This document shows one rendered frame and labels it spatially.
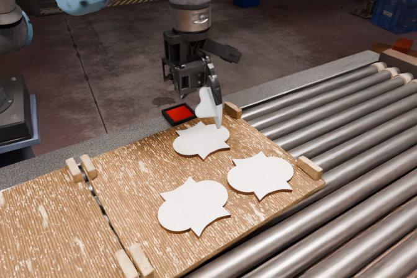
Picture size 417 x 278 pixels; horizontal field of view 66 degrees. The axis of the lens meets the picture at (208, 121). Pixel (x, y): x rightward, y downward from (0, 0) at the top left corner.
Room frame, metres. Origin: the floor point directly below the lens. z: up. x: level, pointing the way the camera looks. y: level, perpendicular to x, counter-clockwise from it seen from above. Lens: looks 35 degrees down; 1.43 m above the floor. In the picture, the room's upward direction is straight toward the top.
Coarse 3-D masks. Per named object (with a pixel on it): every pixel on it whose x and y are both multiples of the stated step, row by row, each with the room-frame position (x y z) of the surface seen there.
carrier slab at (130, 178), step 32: (96, 160) 0.54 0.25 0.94; (128, 160) 0.54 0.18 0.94; (160, 160) 0.54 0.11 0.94; (192, 160) 0.54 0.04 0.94; (224, 160) 0.54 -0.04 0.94; (288, 160) 0.54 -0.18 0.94; (96, 192) 0.45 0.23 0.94; (128, 192) 0.45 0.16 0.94; (160, 192) 0.45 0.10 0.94; (288, 192) 0.45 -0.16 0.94; (128, 224) 0.37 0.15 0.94; (224, 224) 0.37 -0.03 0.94; (256, 224) 0.37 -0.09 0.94; (128, 256) 0.31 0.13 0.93; (160, 256) 0.31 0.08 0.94; (192, 256) 0.31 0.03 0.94
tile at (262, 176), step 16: (240, 160) 0.53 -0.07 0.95; (256, 160) 0.53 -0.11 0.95; (272, 160) 0.53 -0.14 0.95; (240, 176) 0.48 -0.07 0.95; (256, 176) 0.48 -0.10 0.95; (272, 176) 0.48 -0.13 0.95; (288, 176) 0.48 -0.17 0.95; (240, 192) 0.44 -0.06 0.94; (256, 192) 0.44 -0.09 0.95; (272, 192) 0.44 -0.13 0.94
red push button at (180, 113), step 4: (176, 108) 0.77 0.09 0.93; (180, 108) 0.77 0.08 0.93; (184, 108) 0.77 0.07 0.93; (168, 112) 0.75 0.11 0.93; (172, 112) 0.75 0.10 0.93; (176, 112) 0.75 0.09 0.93; (180, 112) 0.75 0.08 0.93; (184, 112) 0.75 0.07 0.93; (188, 112) 0.75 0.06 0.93; (172, 116) 0.73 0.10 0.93; (176, 116) 0.73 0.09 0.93; (180, 116) 0.73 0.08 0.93; (184, 116) 0.73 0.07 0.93; (188, 116) 0.73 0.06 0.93; (176, 120) 0.71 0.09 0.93
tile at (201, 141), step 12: (180, 132) 0.63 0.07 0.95; (192, 132) 0.63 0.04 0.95; (204, 132) 0.63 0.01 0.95; (216, 132) 0.63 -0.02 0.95; (228, 132) 0.63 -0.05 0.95; (180, 144) 0.59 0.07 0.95; (192, 144) 0.59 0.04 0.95; (204, 144) 0.59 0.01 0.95; (216, 144) 0.59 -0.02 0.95; (192, 156) 0.55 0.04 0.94; (204, 156) 0.54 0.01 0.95
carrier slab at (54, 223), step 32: (0, 192) 0.45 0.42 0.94; (32, 192) 0.45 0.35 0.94; (64, 192) 0.45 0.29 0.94; (0, 224) 0.37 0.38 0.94; (32, 224) 0.37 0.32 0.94; (64, 224) 0.37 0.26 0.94; (96, 224) 0.37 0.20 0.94; (0, 256) 0.31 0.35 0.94; (32, 256) 0.31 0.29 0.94; (64, 256) 0.31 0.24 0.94; (96, 256) 0.31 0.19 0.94
